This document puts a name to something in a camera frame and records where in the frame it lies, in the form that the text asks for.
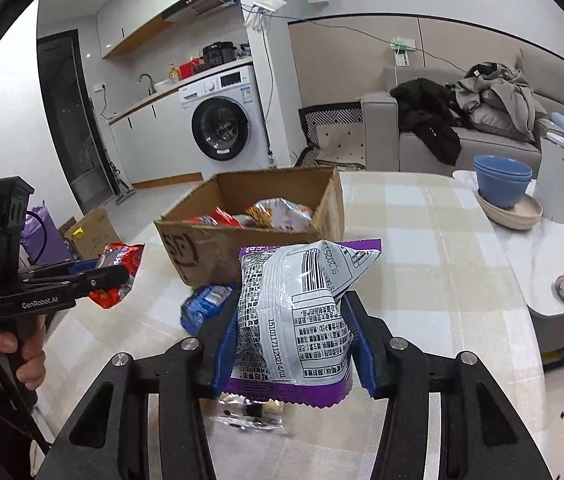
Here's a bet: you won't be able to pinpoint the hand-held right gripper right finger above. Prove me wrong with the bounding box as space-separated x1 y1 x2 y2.
339 291 553 480

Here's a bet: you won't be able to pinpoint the black pressure cooker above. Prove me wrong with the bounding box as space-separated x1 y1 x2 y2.
202 41 237 66

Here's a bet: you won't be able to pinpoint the white lower kitchen cabinets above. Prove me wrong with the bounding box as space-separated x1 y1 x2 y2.
109 91 203 186

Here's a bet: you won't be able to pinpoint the white marble side table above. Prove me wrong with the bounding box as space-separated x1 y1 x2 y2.
452 170 564 373

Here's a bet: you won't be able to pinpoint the red box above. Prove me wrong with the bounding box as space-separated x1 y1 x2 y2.
179 57 207 78

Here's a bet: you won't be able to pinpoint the white wall power strip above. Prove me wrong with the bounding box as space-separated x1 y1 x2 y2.
389 36 415 67

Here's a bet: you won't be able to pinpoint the person's left hand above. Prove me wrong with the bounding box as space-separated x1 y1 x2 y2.
0 317 47 391

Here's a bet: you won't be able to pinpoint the grey floor mop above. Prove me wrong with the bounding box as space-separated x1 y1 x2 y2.
106 160 137 206

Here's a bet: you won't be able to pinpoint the black jacket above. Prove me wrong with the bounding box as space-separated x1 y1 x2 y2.
390 78 463 166

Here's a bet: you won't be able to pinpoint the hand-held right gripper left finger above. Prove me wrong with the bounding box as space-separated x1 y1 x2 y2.
36 305 243 480

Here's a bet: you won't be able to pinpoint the beige checked tablecloth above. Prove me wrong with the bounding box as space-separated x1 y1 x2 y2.
36 170 548 480

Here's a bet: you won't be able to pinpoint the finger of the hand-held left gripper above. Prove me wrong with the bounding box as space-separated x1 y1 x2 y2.
18 257 105 283
22 265 130 306

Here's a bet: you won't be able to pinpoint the clear cracker bag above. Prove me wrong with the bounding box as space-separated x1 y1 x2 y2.
207 392 290 436

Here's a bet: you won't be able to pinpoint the white router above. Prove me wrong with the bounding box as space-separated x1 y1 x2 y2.
244 0 285 31

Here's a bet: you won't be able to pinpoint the white washing machine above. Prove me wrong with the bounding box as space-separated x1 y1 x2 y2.
179 64 270 163

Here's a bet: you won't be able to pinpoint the grey sofa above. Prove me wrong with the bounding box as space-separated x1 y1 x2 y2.
362 47 564 196

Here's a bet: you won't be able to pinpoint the white kitchen cabinets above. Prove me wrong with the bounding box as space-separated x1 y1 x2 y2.
109 91 203 186
96 0 253 58

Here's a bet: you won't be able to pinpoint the white upper kitchen cabinets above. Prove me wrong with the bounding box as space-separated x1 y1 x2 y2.
96 0 253 58

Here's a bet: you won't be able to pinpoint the beige shallow bowl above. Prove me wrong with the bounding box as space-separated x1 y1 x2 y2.
477 191 544 223
484 210 543 231

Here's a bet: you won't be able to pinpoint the small printed cardboard box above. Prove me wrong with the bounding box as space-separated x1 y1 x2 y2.
64 205 122 261

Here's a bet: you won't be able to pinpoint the blue snack bag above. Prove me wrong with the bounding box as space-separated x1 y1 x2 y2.
180 284 237 335

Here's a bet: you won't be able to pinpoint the pile of mixed snack packets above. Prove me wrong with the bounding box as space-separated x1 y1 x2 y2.
184 197 315 233

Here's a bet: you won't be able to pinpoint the black white patterned basket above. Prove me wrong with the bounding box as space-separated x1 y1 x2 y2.
298 102 367 171

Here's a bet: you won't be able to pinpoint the brown cardboard box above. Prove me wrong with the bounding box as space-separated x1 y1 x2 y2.
154 166 346 288

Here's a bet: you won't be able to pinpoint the grey jacket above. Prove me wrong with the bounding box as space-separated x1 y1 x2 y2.
454 61 548 143

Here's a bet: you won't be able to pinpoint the purple silver snack bag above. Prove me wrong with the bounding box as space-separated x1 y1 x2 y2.
226 238 383 407

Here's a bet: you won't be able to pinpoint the dark glass door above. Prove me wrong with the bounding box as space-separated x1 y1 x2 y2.
36 31 112 216

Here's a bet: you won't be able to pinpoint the red snack bag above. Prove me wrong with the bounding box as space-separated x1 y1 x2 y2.
88 242 146 310

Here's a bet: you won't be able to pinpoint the blue bowl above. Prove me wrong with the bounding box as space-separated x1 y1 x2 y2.
473 155 533 178
476 172 532 210

